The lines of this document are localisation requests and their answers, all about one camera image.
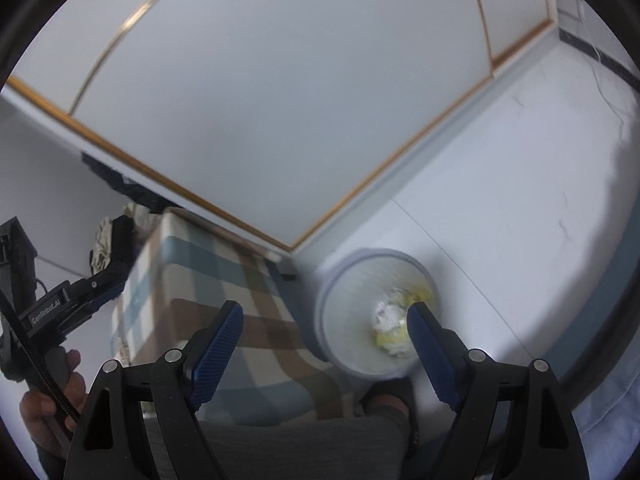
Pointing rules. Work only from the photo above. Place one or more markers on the yellow printed wrapper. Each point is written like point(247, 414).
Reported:
point(387, 342)

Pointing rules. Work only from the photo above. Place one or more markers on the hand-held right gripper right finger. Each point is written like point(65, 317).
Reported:
point(430, 355)

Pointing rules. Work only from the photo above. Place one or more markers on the white tissue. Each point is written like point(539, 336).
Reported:
point(390, 315)

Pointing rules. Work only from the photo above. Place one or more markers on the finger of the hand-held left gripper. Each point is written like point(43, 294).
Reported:
point(100, 280)
point(92, 312)

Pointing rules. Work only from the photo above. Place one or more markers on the light blue bedsheet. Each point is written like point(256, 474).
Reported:
point(605, 400)

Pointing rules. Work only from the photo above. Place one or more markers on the white wardrobe with gold trim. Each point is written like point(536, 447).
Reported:
point(275, 85)

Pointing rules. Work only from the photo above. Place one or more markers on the person's left hand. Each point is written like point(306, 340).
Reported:
point(37, 415)

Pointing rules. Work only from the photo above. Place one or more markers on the white trash bin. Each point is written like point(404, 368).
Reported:
point(345, 305)

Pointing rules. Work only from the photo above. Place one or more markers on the beige jacket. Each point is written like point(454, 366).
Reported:
point(102, 247)

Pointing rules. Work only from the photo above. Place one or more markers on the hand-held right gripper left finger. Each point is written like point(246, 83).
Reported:
point(215, 355)

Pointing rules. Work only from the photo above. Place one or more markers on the checked tablecloth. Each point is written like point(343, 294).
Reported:
point(200, 270)

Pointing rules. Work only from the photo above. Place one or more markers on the black sandal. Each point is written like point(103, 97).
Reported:
point(395, 390)

